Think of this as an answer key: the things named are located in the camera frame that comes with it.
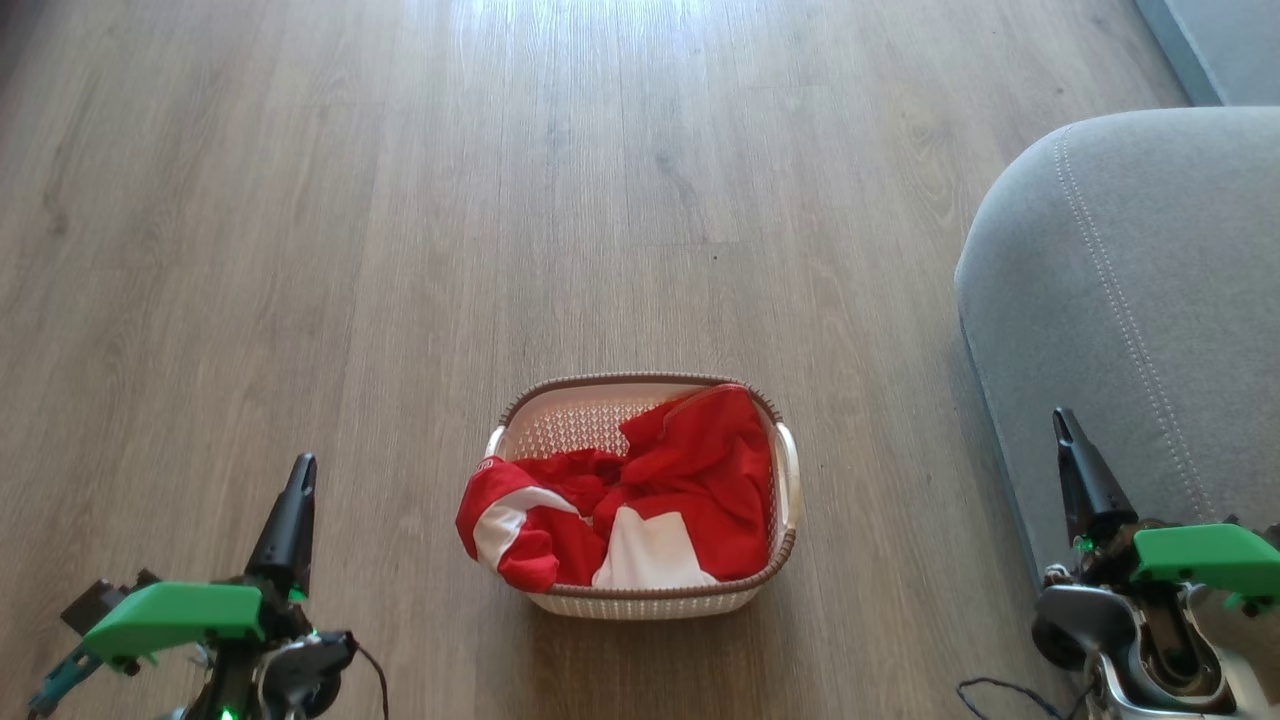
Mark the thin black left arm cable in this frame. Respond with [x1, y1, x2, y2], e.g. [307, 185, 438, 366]
[352, 640, 391, 720]

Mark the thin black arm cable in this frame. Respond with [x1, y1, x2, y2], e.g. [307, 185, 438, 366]
[352, 640, 391, 720]
[957, 677, 1071, 720]

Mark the red and white garment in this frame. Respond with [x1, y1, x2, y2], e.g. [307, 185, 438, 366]
[455, 384, 776, 593]

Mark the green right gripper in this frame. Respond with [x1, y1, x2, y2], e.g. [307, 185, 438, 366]
[1052, 407, 1280, 613]

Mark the white woven laundry basket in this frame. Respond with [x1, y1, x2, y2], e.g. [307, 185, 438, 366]
[484, 373, 803, 621]

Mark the grey fabric sofa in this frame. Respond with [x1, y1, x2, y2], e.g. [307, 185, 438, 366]
[955, 107, 1280, 601]

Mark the blue grey upholstered furniture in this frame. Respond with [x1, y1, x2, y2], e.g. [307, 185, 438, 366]
[1135, 0, 1280, 107]

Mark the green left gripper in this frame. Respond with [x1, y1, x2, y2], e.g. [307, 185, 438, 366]
[28, 453, 318, 715]

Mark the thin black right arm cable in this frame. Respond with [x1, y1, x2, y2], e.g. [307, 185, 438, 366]
[957, 677, 1071, 720]

